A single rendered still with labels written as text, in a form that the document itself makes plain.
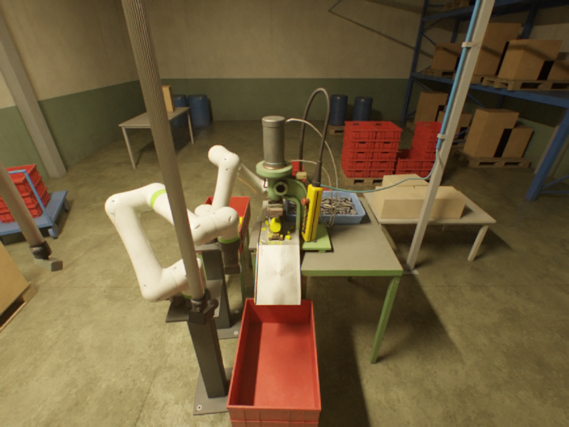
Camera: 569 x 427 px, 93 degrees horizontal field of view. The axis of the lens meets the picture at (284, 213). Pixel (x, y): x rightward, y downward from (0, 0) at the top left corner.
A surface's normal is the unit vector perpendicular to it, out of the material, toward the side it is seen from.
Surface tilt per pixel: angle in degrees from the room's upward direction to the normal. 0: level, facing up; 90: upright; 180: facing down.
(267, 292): 30
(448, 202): 90
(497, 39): 90
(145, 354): 0
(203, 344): 90
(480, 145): 90
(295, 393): 0
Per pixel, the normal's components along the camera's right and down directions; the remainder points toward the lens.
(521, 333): 0.00, -0.86
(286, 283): 0.00, -0.49
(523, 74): 0.00, 0.51
